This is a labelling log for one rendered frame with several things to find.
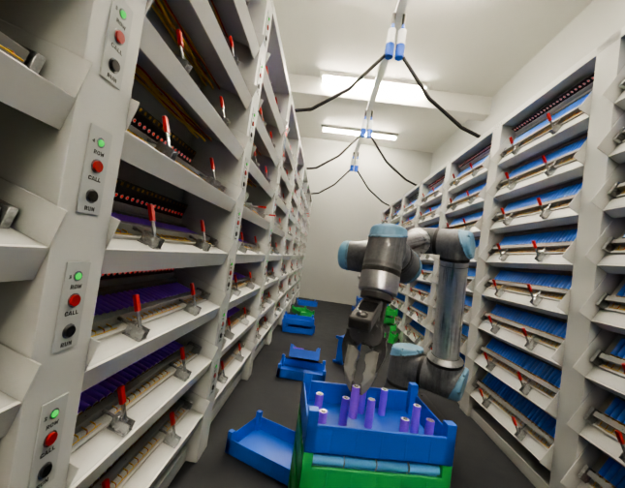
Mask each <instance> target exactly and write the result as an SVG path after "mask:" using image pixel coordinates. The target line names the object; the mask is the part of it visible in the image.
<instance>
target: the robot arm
mask: <svg viewBox="0 0 625 488"><path fill-rule="evenodd" d="M475 252H476V244H475V237H474V234H473V233H472V232H471V231H469V230H462V229H437V228H415V229H410V230H407V229H406V228H404V227H402V226H399V225H394V224H376V225H374V226H372V227H371V229H370V232H369V234H368V240H363V241H352V240H346V241H343V242H342V243H341V245H340V247H339V249H338V254H337V255H338V256H337V260H338V264H339V266H340V267H341V268H342V269H346V270H347V271H349V270H351V271H356V272H360V275H359V276H358V278H359V289H360V290H361V292H360V297H362V300H361V301H360V303H359V304H358V306H357V307H356V308H355V309H354V311H353V312H352V313H351V314H350V316H349V317H348V327H350V329H348V328H347V329H346V334H345V336H344V338H343V341H342V357H343V364H344V373H345V379H346V383H347V386H348V388H349V391H352V385H353V384H354V382H355V381H354V373H355V372H356V364H357V361H358V359H359V356H360V351H359V350H358V346H359V345H360V344H363V345H367V346H369V348H370V349H371V350H373V348H374V351H372V352H369V353H367V354H366V355H365V359H364V361H365V364H366V368H365V371H364V372H363V381H362V383H361V384H360V392H359V395H363V394H364V393H365V392H366V391H367V390H368V389H369V387H370V386H371V384H372V383H373V382H374V380H375V378H376V376H377V374H378V371H379V369H380V367H381V366H382V364H383V362H384V361H385V359H386V356H387V351H388V349H387V345H388V339H389V335H390V329H391V328H390V327H389V326H388V325H386V324H385V323H384V319H385V314H386V309H387V304H391V300H392V298H393V297H397V293H398V287H399V283H401V284H409V283H412V282H414V281H416V280H417V279H418V278H419V276H420V275H421V273H422V262H421V260H420V258H419V256H418V255H423V254H430V255H438V256H440V258H439V261H440V265H439V277H438V289H437V299H436V311H435V322H434V333H433V345H432V351H429V352H428V353H427V354H424V350H423V348H422V347H420V346H417V345H412V344H407V343H397V344H394V345H392V347H391V353H390V362H389V369H388V375H387V381H386V383H385V384H384V386H383V387H384V388H386V389H395V390H404V391H408V383H409V382H415V383H416V384H417V385H418V386H419V387H420V388H422V389H425V390H427V391H430V392H432V393H435V394H437V395H440V396H442V397H445V398H447V399H450V400H453V401H456V402H458V401H460V400H461V398H462V396H463V393H464V390H465V387H466V383H467V380H468V376H469V369H467V368H466V367H463V365H464V361H463V359H462V358H461V357H460V356H459V353H460V343H461V333H462V324H463V314H464V304H465V294H466V285H467V275H468V265H469V262H470V259H473V258H474V257H475ZM385 333H386V338H385Z"/></svg>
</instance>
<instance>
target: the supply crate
mask: <svg viewBox="0 0 625 488"><path fill-rule="evenodd" d="M418 389H419V386H418V385H417V384H416V383H415V382H409V383H408V391H404V390H395V389H388V391H389V392H388V399H387V406H386V414H385V416H381V415H379V414H378V408H379V401H380V393H381V388H378V387H369V389H368V390H367V392H366V399H365V407H364V414H359V413H358V416H357V418H356V419H351V418H350V417H349V416H348V418H347V426H339V425H338V422H339V414H340V408H341V401H342V396H348V397H350V399H351V391H349V388H348V386H347V384H344V383H335V382H326V381H312V371H308V370H304V374H303V381H302V388H301V394H300V413H301V427H302V440H303V452H307V453H318V454H327V455H338V456H348V457H359V458H368V459H379V460H389V461H399V462H409V463H420V464H429V465H440V466H450V467H452V466H453V455H454V447H455V438H456V430H457V426H456V425H455V424H454V423H453V422H452V421H450V420H444V421H443V424H442V422H441V421H440V420H439V419H438V418H437V417H436V416H435V415H434V413H433V412H432V411H431V410H430V409H429V408H428V407H427V406H426V404H425V403H424V402H423V401H422V400H421V399H420V398H419V396H418ZM316 392H322V393H324V399H323V405H322V409H325V410H327V411H328V417H327V424H320V423H318V420H319V413H320V412H319V407H314V403H315V396H316ZM368 397H371V398H374V399H375V400H376V402H375V409H374V416H373V424H372V428H371V429H367V428H365V427H364V420H365V413H366V405H367V398H368ZM413 404H419V405H421V406H422V409H421V417H420V425H419V432H418V433H417V434H414V433H410V426H411V418H412V410H413ZM401 416H405V417H408V418H409V419H410V423H409V431H408V433H405V432H399V425H400V417H401ZM426 418H432V419H433V420H434V421H435V425H434V433H433V435H424V434H423V433H424V425H425V419H426Z"/></svg>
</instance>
